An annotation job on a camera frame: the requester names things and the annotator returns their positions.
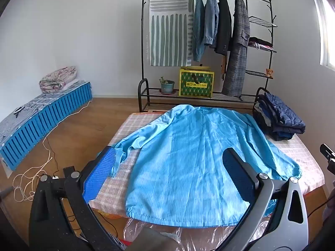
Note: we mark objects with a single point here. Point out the pile of dark folded clothes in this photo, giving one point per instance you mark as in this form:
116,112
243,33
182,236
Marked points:
282,115

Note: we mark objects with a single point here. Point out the grey plaid coat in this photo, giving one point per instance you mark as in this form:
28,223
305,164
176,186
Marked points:
238,49

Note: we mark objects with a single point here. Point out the clear plastic sheet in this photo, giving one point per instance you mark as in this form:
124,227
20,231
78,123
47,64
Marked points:
162,232

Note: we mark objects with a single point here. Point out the green striped white cloth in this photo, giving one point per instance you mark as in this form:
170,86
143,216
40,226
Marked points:
170,26

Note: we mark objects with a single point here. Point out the grey checked bed cover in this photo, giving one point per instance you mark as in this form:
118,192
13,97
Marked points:
34,104

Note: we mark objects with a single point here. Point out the black suit jacket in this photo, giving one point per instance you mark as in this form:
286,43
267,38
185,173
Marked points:
223,23

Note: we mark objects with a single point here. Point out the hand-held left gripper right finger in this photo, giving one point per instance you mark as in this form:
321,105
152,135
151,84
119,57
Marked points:
235,172

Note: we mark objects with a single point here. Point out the light blue striped shirt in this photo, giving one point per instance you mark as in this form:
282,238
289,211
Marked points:
183,162

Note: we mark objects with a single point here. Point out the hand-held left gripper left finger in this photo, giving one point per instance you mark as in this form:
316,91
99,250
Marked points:
100,172

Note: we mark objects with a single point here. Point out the folded clothes on rack shelf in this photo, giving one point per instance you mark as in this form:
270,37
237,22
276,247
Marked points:
259,43

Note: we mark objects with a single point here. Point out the floral folded quilt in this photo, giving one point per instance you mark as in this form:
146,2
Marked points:
57,79

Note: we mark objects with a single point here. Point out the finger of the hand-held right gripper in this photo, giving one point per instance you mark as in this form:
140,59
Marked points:
328,155

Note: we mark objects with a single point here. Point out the yellow green gift box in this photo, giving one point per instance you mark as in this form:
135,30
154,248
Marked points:
196,83

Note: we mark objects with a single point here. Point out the small brown teddy bear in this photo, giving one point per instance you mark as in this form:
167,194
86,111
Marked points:
269,72

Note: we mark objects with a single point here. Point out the black metal clothes rack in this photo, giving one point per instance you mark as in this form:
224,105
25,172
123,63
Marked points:
199,96

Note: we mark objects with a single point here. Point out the blue denim shirt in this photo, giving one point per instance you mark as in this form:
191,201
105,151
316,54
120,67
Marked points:
199,31

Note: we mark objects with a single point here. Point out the blue denim jacket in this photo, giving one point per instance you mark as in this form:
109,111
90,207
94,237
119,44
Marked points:
210,18

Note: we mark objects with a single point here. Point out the pink plaid blanket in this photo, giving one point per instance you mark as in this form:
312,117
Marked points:
295,149

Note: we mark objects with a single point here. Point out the window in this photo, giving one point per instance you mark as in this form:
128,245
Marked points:
327,31

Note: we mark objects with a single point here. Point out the potted plant in teal pot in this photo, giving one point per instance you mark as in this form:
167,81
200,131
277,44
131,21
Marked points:
167,85

